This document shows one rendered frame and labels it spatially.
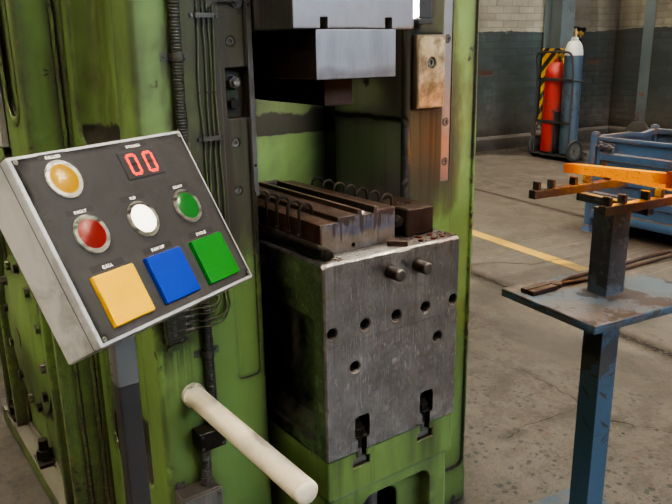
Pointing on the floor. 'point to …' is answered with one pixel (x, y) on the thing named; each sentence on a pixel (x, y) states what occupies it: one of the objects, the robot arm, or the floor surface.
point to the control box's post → (130, 420)
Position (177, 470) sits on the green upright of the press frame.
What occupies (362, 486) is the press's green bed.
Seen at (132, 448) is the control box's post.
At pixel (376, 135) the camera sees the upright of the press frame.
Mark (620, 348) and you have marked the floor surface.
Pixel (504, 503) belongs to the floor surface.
